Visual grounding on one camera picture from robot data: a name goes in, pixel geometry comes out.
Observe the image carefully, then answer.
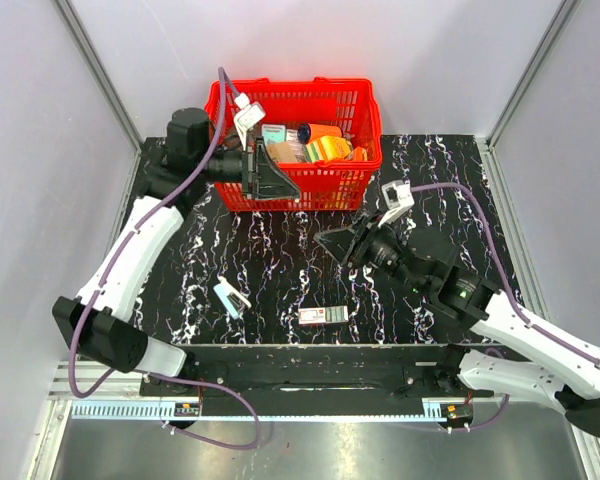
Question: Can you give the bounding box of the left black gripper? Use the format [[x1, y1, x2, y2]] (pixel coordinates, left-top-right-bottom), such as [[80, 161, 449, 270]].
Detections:
[[197, 135, 302, 200]]

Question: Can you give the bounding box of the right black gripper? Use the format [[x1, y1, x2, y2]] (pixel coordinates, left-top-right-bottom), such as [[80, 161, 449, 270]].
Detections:
[[314, 208, 428, 295]]

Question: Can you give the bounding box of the red white staple box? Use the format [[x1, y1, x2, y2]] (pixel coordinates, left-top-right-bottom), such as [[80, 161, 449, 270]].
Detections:
[[298, 306, 349, 326]]

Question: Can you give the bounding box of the light blue stapler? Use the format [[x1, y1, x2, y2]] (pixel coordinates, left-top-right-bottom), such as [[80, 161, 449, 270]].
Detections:
[[213, 276, 252, 320]]

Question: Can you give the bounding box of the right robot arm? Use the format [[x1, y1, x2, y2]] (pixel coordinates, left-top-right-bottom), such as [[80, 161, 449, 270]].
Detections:
[[315, 215, 600, 438]]

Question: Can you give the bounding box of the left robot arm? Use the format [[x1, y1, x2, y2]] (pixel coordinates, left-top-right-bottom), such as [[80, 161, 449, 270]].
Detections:
[[52, 103, 300, 396]]

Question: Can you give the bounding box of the brown cardboard box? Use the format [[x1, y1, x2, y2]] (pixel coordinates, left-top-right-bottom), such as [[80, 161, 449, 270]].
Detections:
[[267, 142, 305, 164]]

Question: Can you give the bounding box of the teal small box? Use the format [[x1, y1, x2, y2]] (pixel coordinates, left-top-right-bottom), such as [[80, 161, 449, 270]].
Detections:
[[261, 123, 287, 146]]

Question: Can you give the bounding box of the orange cylinder can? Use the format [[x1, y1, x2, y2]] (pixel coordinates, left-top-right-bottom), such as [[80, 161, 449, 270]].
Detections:
[[297, 123, 343, 145]]

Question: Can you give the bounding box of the yellow green striped box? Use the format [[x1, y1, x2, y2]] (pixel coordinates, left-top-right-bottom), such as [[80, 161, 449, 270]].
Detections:
[[304, 135, 354, 163]]

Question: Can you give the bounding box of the red plastic shopping basket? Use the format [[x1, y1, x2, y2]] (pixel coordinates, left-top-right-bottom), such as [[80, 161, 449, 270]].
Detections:
[[215, 77, 383, 212]]

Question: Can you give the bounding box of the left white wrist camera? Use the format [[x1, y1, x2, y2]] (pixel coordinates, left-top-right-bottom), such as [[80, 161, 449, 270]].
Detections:
[[233, 93, 266, 149]]

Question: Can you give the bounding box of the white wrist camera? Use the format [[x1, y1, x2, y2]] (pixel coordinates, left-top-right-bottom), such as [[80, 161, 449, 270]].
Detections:
[[233, 93, 266, 149], [379, 180, 414, 227]]

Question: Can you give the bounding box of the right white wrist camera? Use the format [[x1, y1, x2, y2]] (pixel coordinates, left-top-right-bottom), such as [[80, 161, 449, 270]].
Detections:
[[379, 180, 414, 227]]

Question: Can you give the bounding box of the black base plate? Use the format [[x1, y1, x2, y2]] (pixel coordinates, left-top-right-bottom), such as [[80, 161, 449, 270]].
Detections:
[[139, 345, 493, 423]]

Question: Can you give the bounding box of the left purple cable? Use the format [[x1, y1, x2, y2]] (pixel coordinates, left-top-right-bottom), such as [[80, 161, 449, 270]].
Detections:
[[68, 66, 264, 450]]

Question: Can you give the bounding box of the purple cable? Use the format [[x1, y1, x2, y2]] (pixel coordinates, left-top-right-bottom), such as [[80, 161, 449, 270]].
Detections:
[[409, 182, 600, 434], [68, 66, 264, 450]]

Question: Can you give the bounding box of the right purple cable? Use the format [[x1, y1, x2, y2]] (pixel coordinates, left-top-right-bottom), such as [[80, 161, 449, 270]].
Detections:
[[409, 182, 600, 434]]

